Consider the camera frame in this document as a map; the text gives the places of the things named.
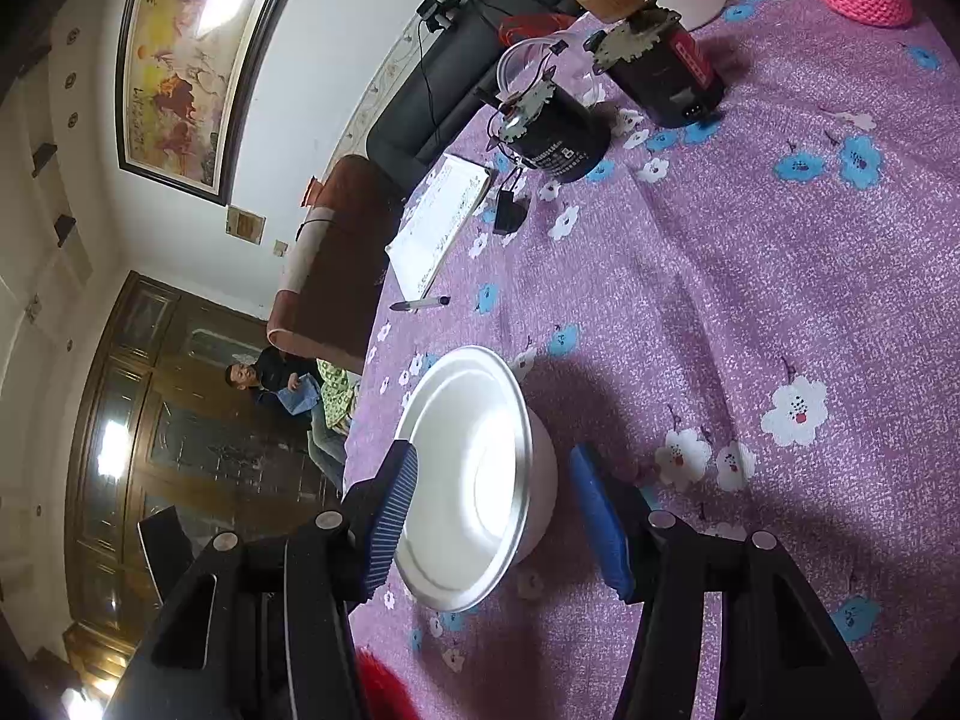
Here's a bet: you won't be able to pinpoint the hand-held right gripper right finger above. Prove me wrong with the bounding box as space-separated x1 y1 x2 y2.
568 444 882 720

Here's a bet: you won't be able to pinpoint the brown armchair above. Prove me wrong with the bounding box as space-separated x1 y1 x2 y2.
266 155 410 376

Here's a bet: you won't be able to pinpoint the black leather sofa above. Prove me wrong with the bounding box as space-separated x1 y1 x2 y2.
366 0 601 192

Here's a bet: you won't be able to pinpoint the clear plastic tubing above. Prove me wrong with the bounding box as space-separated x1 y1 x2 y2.
496 34 593 102

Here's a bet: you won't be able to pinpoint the white foam bowl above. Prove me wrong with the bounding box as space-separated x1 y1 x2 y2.
394 345 560 614

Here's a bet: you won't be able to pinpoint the black power adapter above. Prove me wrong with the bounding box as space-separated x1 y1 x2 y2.
493 191 530 236

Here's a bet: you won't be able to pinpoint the green patterned blanket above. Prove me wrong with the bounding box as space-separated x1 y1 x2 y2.
315 358 359 436

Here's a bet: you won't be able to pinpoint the white paper notebook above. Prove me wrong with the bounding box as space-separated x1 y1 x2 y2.
385 154 497 301

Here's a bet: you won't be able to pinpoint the blue cloth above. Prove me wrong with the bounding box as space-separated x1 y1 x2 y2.
281 379 320 415

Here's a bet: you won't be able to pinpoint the red plastic bag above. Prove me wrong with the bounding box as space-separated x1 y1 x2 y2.
499 11 575 53

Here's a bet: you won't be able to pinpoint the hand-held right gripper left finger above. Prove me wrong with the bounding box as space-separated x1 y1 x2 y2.
101 441 419 720

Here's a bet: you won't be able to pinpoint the wooden glass-door cabinet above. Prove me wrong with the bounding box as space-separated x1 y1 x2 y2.
64 270 346 661

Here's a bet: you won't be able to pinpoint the small wall calendar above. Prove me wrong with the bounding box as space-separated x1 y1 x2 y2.
226 204 267 245

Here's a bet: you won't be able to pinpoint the red plate with white label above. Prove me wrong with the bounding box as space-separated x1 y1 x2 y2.
355 649 421 720

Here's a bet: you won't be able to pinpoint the black cylinder with white print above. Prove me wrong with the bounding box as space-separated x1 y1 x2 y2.
486 75 612 185

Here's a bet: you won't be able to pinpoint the framed horse painting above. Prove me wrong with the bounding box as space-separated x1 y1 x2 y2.
114 0 316 207

